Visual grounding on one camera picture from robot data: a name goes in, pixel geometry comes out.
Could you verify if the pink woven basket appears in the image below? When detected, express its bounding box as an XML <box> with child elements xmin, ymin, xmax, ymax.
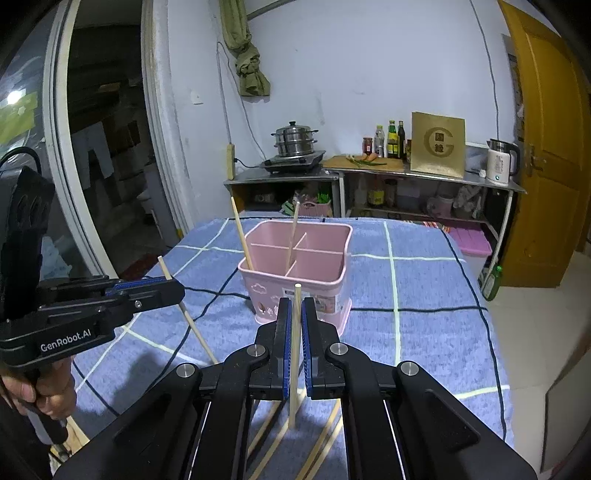
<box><xmin>281</xmin><ymin>193</ymin><xmax>334</xmax><ymax>218</ymax></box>

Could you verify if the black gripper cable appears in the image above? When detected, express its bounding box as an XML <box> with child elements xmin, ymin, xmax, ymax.
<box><xmin>0</xmin><ymin>146</ymin><xmax>40</xmax><ymax>173</ymax></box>

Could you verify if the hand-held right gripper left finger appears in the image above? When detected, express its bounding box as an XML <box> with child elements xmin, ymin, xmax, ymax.
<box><xmin>53</xmin><ymin>298</ymin><xmax>293</xmax><ymax>480</ymax></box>

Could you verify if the white electric kettle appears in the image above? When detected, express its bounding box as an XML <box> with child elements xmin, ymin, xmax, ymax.
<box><xmin>486</xmin><ymin>138</ymin><xmax>520</xmax><ymax>186</ymax></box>

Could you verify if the white sliding door frame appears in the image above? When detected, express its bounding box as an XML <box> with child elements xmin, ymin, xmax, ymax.
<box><xmin>44</xmin><ymin>0</ymin><xmax>197</xmax><ymax>280</ymax></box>

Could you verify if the person's left forearm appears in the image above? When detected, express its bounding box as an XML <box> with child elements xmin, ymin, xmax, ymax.
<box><xmin>0</xmin><ymin>401</ymin><xmax>54</xmax><ymax>480</ymax></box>

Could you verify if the long steel shelf table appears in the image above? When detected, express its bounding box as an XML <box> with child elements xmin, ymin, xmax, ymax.
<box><xmin>322</xmin><ymin>156</ymin><xmax>528</xmax><ymax>278</ymax></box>

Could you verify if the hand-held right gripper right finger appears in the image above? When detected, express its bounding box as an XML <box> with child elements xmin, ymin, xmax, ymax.
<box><xmin>301</xmin><ymin>298</ymin><xmax>539</xmax><ymax>480</ymax></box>

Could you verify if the green hanging cloth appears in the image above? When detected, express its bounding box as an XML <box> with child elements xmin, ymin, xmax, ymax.
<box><xmin>219</xmin><ymin>0</ymin><xmax>271</xmax><ymax>97</ymax></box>

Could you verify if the black induction cooker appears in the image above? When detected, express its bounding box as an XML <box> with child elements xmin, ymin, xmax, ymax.
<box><xmin>263</xmin><ymin>151</ymin><xmax>327</xmax><ymax>175</ymax></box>

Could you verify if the pink storage box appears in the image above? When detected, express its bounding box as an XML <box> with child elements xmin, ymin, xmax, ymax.
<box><xmin>449</xmin><ymin>226</ymin><xmax>493</xmax><ymax>257</ymax></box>

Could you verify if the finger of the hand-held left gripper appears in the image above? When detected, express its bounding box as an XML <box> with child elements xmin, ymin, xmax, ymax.
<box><xmin>39</xmin><ymin>275</ymin><xmax>166</xmax><ymax>298</ymax></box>
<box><xmin>38</xmin><ymin>279</ymin><xmax>186</xmax><ymax>324</ymax></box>

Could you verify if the steel steamer pot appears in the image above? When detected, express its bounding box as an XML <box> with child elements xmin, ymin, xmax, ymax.
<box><xmin>270</xmin><ymin>121</ymin><xmax>320</xmax><ymax>158</ymax></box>

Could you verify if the pink plastic utensil basket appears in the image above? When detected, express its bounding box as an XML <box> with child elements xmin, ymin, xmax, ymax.
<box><xmin>238</xmin><ymin>220</ymin><xmax>354</xmax><ymax>337</ymax></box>

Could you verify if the person's left hand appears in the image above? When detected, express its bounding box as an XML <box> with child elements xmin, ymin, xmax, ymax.
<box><xmin>0</xmin><ymin>356</ymin><xmax>78</xmax><ymax>422</ymax></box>

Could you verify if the green plastic bottle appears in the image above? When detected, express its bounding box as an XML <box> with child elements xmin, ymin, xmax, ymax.
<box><xmin>481</xmin><ymin>265</ymin><xmax>503</xmax><ymax>302</ymax></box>

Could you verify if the wooden cutting board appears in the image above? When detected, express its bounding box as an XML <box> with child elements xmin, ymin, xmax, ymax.
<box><xmin>322</xmin><ymin>155</ymin><xmax>410</xmax><ymax>171</ymax></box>

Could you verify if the hanging light garment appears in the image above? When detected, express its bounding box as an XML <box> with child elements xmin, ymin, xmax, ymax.
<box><xmin>73</xmin><ymin>122</ymin><xmax>114</xmax><ymax>191</ymax></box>

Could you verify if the gold cardboard box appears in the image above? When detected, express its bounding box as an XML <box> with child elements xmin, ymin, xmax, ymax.
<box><xmin>410</xmin><ymin>111</ymin><xmax>467</xmax><ymax>179</ymax></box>

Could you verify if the small steel table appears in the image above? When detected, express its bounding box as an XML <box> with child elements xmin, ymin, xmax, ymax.
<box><xmin>223</xmin><ymin>165</ymin><xmax>345</xmax><ymax>219</ymax></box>

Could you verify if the yellow wooden door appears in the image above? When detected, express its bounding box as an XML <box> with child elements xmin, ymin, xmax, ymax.
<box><xmin>498</xmin><ymin>0</ymin><xmax>591</xmax><ymax>288</ymax></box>

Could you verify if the blue plaid blanket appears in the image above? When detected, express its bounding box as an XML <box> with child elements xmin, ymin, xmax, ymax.
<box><xmin>69</xmin><ymin>216</ymin><xmax>515</xmax><ymax>462</ymax></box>

